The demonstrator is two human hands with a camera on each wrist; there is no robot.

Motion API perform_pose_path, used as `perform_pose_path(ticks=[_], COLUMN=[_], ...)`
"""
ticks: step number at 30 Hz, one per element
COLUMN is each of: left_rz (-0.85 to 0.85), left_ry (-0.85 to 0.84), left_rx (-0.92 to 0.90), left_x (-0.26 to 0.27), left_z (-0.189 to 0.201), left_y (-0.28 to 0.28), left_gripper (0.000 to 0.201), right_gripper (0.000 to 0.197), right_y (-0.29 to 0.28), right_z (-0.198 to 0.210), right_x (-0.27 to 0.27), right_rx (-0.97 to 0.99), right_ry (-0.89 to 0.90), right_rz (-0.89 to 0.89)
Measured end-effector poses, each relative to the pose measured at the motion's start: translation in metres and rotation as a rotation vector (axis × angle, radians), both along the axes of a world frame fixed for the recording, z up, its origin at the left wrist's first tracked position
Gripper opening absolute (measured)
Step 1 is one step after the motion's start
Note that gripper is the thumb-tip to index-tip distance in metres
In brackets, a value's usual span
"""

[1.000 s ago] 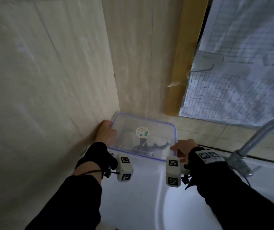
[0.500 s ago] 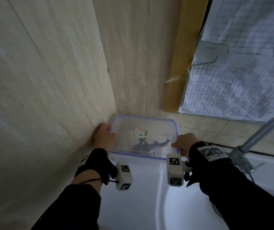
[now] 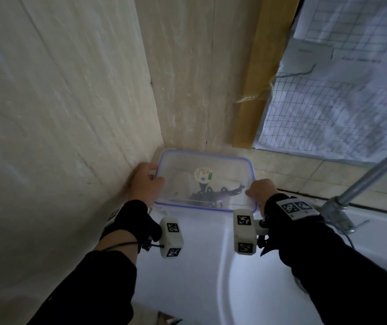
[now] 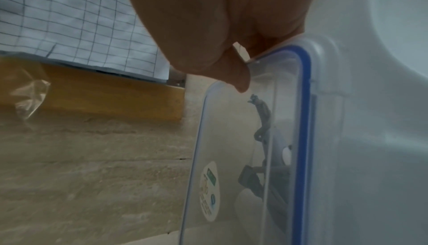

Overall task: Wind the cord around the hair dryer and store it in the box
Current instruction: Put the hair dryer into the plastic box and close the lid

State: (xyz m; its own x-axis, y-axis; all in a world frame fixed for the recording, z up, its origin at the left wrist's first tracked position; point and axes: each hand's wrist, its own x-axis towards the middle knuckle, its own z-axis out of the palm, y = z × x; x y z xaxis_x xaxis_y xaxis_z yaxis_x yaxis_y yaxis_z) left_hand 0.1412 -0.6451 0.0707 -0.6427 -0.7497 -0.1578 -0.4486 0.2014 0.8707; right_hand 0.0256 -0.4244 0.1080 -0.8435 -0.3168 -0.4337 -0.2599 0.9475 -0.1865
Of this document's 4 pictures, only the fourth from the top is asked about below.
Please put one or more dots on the blue checked shirt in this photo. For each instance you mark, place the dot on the blue checked shirt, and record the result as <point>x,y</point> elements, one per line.
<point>67,19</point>

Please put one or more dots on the yellow wooden board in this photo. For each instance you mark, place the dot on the yellow wooden board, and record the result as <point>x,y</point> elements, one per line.
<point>110,95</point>

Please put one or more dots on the white plastic tub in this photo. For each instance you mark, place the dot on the white plastic tub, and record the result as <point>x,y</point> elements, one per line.
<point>381,106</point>

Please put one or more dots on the clear container lid blue seal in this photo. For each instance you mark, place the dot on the clear container lid blue seal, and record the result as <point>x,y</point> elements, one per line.
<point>240,132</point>

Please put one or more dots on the person's right hand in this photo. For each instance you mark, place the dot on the person's right hand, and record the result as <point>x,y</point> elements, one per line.
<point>200,19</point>

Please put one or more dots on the clear plastic wrap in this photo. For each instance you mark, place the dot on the clear plastic wrap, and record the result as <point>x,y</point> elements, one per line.
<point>31,95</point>

